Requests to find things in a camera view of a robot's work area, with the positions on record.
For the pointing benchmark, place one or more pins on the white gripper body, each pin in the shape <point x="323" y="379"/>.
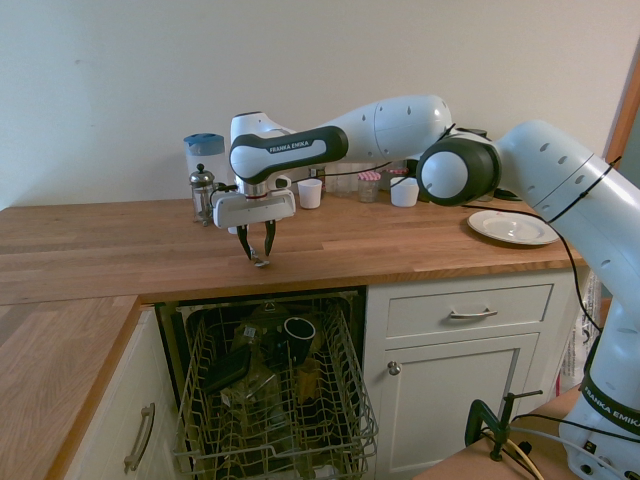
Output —
<point x="255" y="210"/>

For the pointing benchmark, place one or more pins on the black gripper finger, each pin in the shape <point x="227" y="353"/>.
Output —
<point x="244" y="242"/>
<point x="270" y="237"/>

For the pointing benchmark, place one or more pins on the metal spoon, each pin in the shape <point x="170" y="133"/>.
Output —
<point x="260" y="264"/>

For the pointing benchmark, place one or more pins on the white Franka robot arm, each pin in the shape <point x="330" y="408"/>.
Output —
<point x="390" y="125"/>

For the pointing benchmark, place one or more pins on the open stainless dishwasher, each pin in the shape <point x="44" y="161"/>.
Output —
<point x="170" y="340"/>

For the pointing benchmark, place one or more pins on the glass french press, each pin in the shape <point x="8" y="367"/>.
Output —
<point x="201" y="195"/>

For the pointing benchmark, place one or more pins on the white ribbed cup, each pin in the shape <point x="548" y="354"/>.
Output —
<point x="310" y="195"/>

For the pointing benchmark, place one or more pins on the tall clear pitcher blue lid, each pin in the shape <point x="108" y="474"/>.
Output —
<point x="202" y="150"/>

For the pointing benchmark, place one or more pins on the black cup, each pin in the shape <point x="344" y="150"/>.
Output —
<point x="300" y="335"/>

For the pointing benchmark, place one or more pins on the small glass jar checkered lid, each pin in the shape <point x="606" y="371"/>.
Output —
<point x="368" y="187"/>

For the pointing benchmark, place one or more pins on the black container lid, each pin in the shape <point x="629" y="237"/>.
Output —
<point x="225" y="372"/>

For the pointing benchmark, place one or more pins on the clear glassware piece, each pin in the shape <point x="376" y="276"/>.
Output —
<point x="255" y="380"/>

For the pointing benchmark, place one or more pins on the wide white cup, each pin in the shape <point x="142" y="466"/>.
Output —
<point x="404" y="194"/>

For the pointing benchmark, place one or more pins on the glass jar red checkered lid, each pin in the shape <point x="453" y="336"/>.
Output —
<point x="396" y="173"/>

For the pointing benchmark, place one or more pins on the round metal cabinet knob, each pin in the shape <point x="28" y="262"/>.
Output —
<point x="394" y="368"/>

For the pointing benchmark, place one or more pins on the white cabinet one round knob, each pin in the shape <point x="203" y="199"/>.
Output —
<point x="450" y="390"/>

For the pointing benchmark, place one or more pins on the white plate gold rim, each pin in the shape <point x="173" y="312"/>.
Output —
<point x="510" y="229"/>

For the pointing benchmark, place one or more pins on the dark green C-clamp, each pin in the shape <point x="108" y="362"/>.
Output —
<point x="475" y="420"/>

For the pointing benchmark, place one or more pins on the brown robot mounting board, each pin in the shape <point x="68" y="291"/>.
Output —
<point x="465" y="465"/>

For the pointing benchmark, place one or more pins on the white printed plastic bag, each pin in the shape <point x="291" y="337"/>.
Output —
<point x="575" y="360"/>

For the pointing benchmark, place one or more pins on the wooden door frame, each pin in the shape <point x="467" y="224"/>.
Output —
<point x="627" y="115"/>

